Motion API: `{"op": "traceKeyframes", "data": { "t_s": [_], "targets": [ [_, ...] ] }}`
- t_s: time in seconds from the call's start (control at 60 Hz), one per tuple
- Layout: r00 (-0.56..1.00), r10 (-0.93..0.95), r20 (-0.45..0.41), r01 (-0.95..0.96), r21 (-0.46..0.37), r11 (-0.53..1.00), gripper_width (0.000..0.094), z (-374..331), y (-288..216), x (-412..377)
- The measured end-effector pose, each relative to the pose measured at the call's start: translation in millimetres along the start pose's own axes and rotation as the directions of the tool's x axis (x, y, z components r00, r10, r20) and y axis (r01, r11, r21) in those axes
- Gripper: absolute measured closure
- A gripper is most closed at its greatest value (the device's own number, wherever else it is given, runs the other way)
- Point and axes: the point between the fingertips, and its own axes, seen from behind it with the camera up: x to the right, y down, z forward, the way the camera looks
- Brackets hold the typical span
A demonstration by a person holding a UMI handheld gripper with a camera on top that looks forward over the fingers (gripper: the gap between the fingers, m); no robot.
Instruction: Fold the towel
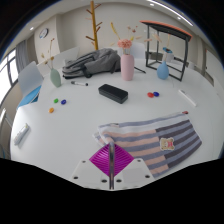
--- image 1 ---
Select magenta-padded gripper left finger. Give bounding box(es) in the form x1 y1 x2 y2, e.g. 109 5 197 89
71 142 111 191

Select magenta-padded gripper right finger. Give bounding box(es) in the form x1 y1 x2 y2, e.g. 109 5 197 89
111 142 156 191

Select striped pink grey towel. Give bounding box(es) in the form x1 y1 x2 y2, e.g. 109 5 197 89
92 111 203 179

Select black rectangular eraser box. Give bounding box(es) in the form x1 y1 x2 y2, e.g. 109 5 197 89
97 83 129 105

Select black and white marker pen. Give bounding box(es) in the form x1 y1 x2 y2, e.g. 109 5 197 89
70 80 90 87

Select white slim remote control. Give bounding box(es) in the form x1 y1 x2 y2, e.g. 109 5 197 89
177 88 198 108

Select pink vase with flowers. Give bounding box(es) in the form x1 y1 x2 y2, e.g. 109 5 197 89
109 21 148 82

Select green vase with dried flowers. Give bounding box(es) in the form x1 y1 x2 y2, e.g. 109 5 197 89
40 37 63 89

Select grey backpack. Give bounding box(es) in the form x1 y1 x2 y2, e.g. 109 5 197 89
61 48 122 80

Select blue vase with dried stems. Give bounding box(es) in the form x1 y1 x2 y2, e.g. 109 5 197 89
155 33 174 81

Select white chair with blue seat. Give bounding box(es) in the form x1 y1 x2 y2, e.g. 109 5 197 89
16 60 45 109

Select window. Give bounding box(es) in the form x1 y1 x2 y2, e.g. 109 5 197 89
0 49 19 104

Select grey curtain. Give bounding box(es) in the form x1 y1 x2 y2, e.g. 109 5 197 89
14 39 29 73

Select yellow wooden coat rack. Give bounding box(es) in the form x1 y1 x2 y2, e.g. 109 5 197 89
84 0 104 51

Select recessed ceiling spotlights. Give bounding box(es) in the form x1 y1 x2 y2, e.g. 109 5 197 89
29 2 156 32

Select long ceiling light strip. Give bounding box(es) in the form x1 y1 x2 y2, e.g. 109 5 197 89
146 0 194 27

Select black frame orange-top side table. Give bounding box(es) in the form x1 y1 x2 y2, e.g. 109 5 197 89
139 19 194 82

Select round wall clock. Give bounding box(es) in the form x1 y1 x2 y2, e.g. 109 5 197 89
38 27 50 39

